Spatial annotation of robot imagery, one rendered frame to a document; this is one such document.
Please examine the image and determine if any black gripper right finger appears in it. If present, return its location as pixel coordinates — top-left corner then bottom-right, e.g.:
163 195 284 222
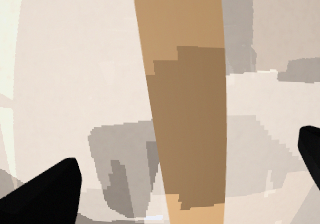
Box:
297 125 320 191

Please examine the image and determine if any dark brown wooden rail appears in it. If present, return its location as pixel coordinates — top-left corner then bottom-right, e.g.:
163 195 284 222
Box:
133 0 227 224

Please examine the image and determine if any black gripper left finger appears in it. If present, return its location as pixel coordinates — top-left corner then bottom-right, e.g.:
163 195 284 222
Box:
0 157 83 224

